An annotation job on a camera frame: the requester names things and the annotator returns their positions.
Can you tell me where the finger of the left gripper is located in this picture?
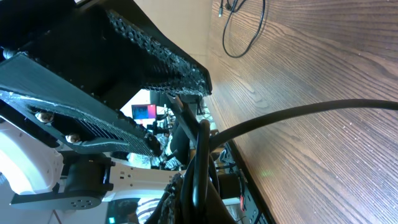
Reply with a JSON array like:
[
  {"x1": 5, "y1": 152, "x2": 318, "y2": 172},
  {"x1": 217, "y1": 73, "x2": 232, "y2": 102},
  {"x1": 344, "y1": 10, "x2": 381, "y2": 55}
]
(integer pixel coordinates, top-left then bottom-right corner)
[
  {"x1": 18, "y1": 6, "x2": 212, "y2": 103},
  {"x1": 1, "y1": 54, "x2": 161, "y2": 156}
]

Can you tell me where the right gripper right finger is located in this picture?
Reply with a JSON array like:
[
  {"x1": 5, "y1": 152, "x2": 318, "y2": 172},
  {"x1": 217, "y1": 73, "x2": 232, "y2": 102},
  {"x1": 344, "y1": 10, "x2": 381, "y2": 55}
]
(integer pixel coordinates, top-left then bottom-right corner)
[{"x1": 205, "y1": 174, "x2": 236, "y2": 224}]

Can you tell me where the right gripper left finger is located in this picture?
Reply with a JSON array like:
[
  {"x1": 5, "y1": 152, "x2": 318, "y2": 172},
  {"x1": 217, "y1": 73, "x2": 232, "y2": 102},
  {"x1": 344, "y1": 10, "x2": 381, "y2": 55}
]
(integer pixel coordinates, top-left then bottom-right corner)
[{"x1": 146, "y1": 173, "x2": 185, "y2": 224}]

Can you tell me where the thin black usb cable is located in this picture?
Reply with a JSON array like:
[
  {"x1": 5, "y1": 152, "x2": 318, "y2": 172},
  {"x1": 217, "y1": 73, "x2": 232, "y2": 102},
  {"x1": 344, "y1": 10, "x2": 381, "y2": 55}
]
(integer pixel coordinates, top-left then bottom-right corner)
[{"x1": 180, "y1": 98, "x2": 398, "y2": 224}]

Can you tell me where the thick black usb-c cable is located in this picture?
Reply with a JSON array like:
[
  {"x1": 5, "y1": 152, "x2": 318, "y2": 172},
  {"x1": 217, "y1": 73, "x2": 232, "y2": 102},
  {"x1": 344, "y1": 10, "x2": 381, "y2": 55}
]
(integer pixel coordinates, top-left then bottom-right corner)
[{"x1": 218, "y1": 0, "x2": 267, "y2": 59}]

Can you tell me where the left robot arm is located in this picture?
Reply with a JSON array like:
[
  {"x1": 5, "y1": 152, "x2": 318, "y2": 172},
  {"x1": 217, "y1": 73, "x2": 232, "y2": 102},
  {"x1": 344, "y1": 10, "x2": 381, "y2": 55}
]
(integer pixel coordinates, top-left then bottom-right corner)
[{"x1": 1, "y1": 0, "x2": 212, "y2": 210}]

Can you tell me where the computer monitor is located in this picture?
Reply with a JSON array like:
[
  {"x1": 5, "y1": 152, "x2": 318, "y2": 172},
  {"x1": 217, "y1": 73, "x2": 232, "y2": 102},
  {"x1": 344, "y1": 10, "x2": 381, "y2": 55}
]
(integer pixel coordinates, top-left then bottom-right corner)
[{"x1": 131, "y1": 104, "x2": 157, "y2": 119}]

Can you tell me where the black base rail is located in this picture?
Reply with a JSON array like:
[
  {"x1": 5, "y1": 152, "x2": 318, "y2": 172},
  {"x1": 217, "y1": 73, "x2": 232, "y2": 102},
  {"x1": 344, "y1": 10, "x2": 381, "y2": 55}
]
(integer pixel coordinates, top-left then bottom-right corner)
[{"x1": 215, "y1": 141, "x2": 277, "y2": 224}]

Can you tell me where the cardboard wall panel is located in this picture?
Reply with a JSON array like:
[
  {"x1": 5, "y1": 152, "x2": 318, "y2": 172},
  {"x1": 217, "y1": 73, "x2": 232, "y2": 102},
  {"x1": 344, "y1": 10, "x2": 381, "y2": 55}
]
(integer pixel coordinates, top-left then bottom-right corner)
[{"x1": 135, "y1": 0, "x2": 213, "y2": 65}]

